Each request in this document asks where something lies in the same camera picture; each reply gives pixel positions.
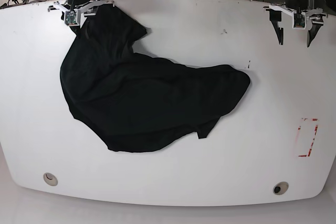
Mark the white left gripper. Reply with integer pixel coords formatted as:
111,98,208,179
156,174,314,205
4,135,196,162
264,4,327,48

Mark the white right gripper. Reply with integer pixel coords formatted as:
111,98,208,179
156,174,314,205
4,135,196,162
47,0,114,26

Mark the black T-shirt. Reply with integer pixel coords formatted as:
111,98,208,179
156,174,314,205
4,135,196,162
60,4,250,153

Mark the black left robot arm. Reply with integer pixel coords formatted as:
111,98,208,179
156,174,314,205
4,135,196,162
264,0,327,47

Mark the red tape rectangle marking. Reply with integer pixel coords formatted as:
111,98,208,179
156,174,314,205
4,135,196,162
295,118,319,158

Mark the left table grommet hole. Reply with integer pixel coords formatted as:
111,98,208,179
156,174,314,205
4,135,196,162
43,173,58,186

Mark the table grommet hole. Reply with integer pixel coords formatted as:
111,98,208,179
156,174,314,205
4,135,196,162
273,182,289,196
43,173,58,186

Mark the right table grommet hole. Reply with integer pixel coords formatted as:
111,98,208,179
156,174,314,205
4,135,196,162
273,182,289,196

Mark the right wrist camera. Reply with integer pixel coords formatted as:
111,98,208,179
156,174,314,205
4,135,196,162
64,10,79,26

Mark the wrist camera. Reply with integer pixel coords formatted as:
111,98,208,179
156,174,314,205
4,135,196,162
64,10,79,26
292,13,306,29

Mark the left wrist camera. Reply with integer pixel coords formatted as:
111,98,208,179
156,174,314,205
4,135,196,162
292,13,306,29

